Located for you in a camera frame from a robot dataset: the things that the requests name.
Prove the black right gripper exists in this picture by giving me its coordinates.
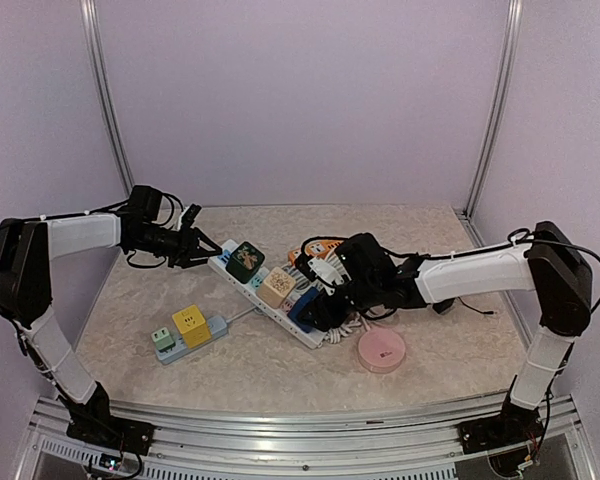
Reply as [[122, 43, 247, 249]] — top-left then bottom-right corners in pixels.
[[297, 274, 381, 329]]

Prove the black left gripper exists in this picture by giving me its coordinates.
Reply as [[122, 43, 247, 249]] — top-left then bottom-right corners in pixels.
[[129, 222, 222, 268]]

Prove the long white power strip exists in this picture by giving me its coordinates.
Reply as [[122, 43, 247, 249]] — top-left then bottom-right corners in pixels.
[[208, 239, 325, 350]]

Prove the blue cube adapter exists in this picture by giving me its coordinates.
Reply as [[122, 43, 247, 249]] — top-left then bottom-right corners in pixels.
[[287, 287, 319, 333]]

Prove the black charger plug with cable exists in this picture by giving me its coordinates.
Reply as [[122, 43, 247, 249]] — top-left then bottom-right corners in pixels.
[[432, 297, 496, 316]]

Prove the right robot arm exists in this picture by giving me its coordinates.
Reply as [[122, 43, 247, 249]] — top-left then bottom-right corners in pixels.
[[294, 221, 600, 444]]

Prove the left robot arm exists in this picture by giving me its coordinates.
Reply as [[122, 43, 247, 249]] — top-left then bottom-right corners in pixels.
[[0, 185, 222, 445]]

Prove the pink round socket hub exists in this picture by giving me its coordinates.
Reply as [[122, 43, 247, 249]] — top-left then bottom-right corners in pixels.
[[357, 328, 406, 374]]

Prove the light green plug adapter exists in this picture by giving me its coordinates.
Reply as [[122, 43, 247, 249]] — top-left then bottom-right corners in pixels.
[[151, 327, 175, 353]]

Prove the dark green cube adapter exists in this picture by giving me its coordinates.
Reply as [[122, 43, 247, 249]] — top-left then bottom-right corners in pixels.
[[226, 241, 265, 284]]

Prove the beige cube adapter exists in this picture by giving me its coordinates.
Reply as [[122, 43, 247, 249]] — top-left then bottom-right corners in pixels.
[[256, 267, 296, 309]]

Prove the orange power strip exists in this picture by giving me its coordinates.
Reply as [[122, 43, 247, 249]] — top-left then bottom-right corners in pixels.
[[287, 240, 342, 265]]

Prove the yellow cube adapter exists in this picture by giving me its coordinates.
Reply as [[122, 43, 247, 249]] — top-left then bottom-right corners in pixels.
[[172, 305, 211, 349]]

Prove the light blue power strip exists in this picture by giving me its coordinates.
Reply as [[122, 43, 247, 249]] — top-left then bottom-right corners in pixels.
[[154, 315, 231, 366]]

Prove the white red cube cable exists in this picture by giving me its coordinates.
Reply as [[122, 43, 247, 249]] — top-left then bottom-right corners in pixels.
[[324, 319, 364, 345]]

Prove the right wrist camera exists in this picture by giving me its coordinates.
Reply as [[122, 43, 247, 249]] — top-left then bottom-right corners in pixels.
[[308, 257, 344, 295]]

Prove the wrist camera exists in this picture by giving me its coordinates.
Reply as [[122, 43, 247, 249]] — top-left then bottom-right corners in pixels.
[[176, 204, 202, 231], [308, 257, 344, 295]]

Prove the white coiled cable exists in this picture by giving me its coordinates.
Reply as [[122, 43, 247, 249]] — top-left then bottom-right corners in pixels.
[[281, 249, 341, 301]]

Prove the pink white hub cable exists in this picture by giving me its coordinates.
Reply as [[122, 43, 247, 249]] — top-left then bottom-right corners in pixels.
[[349, 312, 396, 334]]

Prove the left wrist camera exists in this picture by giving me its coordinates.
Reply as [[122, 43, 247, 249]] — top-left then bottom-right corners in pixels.
[[176, 204, 202, 231]]

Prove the aluminium front rail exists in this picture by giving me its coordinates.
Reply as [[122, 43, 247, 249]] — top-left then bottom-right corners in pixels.
[[14, 393, 600, 479]]

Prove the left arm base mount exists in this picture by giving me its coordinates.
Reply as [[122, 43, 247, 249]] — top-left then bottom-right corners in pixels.
[[66, 410, 156, 455]]

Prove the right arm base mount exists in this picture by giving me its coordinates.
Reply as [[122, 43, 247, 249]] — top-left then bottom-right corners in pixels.
[[457, 397, 544, 454]]

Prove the left aluminium frame post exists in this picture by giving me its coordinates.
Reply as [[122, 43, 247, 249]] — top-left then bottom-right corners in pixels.
[[79, 0, 135, 195]]

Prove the aluminium frame post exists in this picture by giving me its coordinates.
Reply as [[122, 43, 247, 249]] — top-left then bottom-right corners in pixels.
[[79, 0, 135, 195], [463, 0, 524, 222]]

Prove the right aluminium frame post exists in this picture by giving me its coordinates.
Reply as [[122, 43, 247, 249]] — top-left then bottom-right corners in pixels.
[[463, 0, 524, 222]]

